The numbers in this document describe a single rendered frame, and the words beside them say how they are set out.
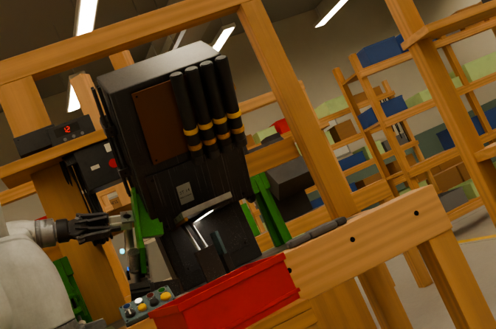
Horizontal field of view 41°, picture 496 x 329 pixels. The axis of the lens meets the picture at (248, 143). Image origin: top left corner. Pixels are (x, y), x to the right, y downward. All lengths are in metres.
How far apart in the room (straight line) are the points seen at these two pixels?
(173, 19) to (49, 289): 1.51
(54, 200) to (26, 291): 1.09
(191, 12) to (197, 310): 1.46
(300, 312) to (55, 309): 0.57
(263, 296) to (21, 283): 0.58
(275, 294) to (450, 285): 0.67
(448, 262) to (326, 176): 0.72
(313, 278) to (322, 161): 0.81
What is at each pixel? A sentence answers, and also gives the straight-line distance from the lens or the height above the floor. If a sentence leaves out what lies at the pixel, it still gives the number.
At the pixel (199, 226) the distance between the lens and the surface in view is 2.29.
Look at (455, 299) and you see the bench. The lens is 2.16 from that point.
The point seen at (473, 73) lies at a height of 1.51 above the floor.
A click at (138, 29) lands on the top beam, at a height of 1.88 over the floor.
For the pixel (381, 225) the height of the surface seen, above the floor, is 0.85.
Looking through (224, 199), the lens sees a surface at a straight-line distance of 1.97.
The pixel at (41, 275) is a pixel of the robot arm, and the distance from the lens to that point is 1.45.
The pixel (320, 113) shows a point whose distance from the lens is 10.57.
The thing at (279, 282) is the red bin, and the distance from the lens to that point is 1.68.
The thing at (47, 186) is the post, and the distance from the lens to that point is 2.50.
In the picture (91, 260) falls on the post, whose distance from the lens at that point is 2.47.
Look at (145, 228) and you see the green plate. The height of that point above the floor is 1.14.
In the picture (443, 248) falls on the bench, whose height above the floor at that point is 0.71.
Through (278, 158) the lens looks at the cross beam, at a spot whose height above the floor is 1.21.
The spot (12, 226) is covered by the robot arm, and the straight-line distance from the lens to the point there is 2.18.
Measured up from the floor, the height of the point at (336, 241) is 0.87.
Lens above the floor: 1.03
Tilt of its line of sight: 6 degrees up
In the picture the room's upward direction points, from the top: 24 degrees counter-clockwise
